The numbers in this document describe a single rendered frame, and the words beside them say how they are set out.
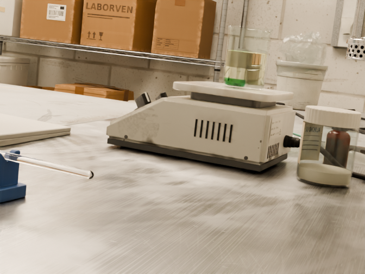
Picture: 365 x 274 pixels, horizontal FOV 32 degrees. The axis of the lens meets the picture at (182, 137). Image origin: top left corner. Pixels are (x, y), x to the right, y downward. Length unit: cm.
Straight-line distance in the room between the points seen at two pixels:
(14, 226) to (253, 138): 34
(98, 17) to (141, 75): 45
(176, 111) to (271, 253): 33
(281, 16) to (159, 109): 248
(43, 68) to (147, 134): 293
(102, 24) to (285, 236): 267
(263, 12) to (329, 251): 278
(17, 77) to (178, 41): 99
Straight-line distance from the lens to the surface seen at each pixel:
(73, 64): 356
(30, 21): 323
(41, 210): 47
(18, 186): 49
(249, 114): 69
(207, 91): 71
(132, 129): 74
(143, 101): 77
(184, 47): 291
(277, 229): 48
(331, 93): 313
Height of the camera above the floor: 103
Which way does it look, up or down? 8 degrees down
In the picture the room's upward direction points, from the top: 6 degrees clockwise
